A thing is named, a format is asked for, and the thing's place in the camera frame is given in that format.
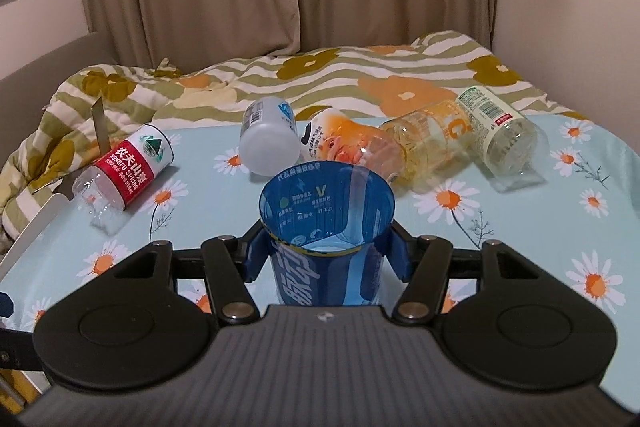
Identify red label bottle cup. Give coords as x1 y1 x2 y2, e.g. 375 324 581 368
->
72 124 175 235

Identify yellow vitamin C bottle cup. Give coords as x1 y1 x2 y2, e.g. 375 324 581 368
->
380 100 472 182

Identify brown cardboard piece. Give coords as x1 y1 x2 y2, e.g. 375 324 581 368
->
91 96 111 156

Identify white frosted bottle cup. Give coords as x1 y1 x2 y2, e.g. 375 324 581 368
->
239 95 300 176

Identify daisy print blue tablecloth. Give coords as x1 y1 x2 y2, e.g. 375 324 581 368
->
1 115 639 409

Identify striped floral duvet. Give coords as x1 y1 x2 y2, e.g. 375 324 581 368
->
1 30 580 251

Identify grey bed headboard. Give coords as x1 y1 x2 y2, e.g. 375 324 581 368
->
0 31 117 164

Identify blue plastic bottle cup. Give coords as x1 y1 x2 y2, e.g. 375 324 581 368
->
259 160 395 307

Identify orange fruit label bottle cup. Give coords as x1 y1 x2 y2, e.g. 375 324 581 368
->
300 108 406 182

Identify green white label bottle cup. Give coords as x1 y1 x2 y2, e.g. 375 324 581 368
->
456 86 541 186

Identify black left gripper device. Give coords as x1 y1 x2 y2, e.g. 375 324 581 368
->
0 327 42 372

